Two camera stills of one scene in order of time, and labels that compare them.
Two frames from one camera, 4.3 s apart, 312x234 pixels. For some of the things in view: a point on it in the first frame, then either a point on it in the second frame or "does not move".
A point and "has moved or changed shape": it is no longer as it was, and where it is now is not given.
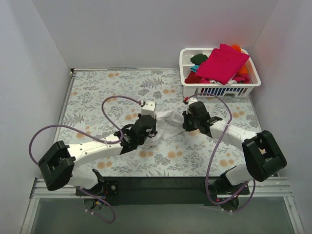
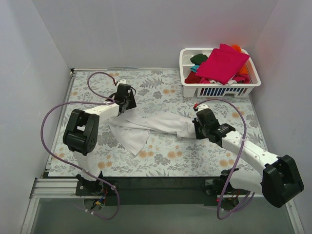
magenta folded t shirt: [222, 63] does not move
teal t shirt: [194, 68] does not move
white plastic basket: [230, 90] does not move
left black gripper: [151, 129] -> [130, 102]
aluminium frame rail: [40, 190] does not move
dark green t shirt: [197, 59] does not move
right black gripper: [186, 122] -> [198, 131]
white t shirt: [168, 124] has moved or changed shape
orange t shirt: [243, 70] does not move
